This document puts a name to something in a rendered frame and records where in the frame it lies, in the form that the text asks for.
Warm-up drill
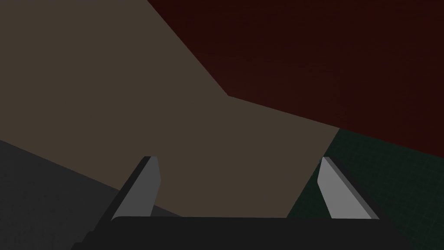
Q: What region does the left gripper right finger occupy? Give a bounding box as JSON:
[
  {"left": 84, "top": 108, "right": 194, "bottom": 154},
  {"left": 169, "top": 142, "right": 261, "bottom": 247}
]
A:
[{"left": 317, "top": 156, "right": 390, "bottom": 220}]

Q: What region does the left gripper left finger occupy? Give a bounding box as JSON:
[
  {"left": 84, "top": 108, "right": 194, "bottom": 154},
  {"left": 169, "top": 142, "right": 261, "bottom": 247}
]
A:
[{"left": 100, "top": 156, "right": 162, "bottom": 223}]

